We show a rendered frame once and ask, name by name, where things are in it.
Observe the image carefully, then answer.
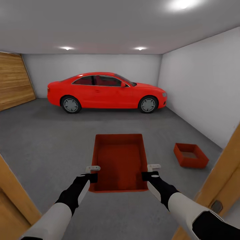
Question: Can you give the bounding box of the storage box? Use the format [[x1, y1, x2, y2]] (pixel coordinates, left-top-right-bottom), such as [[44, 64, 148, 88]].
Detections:
[[174, 143, 209, 169], [88, 134, 149, 193]]

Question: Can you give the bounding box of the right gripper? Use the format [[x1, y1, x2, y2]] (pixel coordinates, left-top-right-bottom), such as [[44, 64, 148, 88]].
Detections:
[[142, 171, 159, 181]]

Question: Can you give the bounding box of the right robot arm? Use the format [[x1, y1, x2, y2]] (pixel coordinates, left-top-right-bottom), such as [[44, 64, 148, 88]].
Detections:
[[142, 164, 240, 240]]

